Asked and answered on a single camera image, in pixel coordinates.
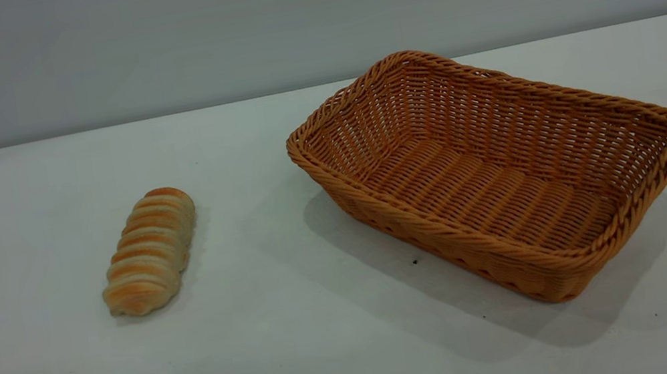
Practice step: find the striped spiral bread roll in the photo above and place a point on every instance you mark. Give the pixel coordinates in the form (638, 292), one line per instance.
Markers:
(148, 252)

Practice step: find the orange woven wicker basket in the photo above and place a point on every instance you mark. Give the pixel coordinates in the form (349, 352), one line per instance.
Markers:
(476, 190)

